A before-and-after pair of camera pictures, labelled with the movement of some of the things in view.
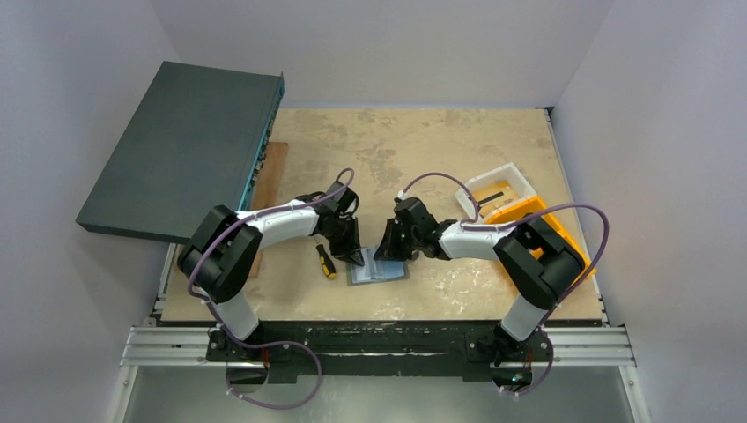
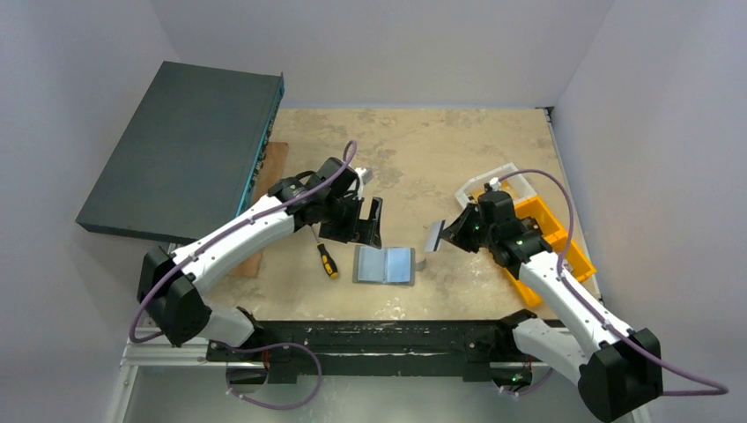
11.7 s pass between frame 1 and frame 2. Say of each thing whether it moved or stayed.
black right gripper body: moved
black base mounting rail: stayed
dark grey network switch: stayed
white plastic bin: stayed
